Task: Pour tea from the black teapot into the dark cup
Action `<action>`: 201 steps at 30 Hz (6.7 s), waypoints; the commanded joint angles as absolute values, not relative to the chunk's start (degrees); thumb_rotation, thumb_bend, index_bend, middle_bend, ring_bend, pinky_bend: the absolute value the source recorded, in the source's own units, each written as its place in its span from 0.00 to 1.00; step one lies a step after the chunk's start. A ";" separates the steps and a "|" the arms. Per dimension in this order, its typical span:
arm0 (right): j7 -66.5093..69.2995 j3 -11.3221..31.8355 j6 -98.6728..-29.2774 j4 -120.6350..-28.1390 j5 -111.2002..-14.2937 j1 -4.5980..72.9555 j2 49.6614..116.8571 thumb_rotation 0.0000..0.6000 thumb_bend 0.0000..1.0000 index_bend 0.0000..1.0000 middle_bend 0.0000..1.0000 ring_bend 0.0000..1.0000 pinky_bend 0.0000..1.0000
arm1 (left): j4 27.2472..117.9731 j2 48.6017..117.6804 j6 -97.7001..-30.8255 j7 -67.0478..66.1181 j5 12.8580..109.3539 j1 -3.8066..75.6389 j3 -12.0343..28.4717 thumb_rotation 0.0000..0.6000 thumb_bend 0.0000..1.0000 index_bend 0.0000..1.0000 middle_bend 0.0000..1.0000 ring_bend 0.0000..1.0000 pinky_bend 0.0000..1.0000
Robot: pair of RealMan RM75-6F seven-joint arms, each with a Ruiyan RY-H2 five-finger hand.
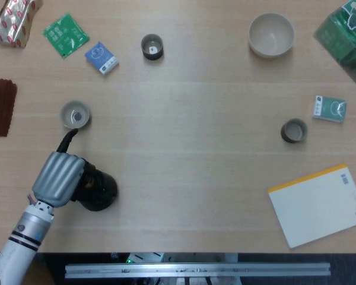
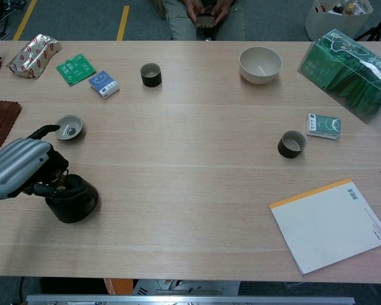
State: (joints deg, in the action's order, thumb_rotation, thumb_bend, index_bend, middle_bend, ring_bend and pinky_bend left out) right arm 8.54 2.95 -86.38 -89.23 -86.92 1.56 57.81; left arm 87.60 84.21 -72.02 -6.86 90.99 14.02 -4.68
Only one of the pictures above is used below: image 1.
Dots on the left robot hand grey black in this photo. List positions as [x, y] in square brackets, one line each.
[57, 178]

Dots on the black teapot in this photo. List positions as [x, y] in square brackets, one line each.
[102, 190]

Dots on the dark teacup plain inside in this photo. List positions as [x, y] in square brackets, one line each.
[293, 132]

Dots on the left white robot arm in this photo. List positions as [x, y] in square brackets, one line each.
[26, 228]

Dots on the robot base chassis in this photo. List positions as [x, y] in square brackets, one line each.
[142, 256]

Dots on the light grey shallow teacup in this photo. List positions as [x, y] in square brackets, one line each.
[75, 115]

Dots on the dark teacup with white tag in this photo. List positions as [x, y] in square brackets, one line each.
[151, 47]

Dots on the dark brown cloth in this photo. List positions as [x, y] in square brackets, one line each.
[0, 108]

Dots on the orange brown object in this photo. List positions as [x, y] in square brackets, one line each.
[41, 274]

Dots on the blue tea box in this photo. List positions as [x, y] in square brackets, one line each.
[101, 58]

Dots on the green tea sachet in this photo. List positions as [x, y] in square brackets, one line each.
[66, 35]

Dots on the gold red foil bag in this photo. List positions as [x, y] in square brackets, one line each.
[13, 23]

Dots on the beige ceramic bowl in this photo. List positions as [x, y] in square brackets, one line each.
[271, 34]

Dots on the white notebook yellow spine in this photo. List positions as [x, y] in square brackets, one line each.
[317, 207]

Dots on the teal tea box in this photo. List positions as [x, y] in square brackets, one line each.
[329, 109]

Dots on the clear box green tea bags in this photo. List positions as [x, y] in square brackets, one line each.
[347, 41]

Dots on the aluminium rail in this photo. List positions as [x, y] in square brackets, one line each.
[195, 270]

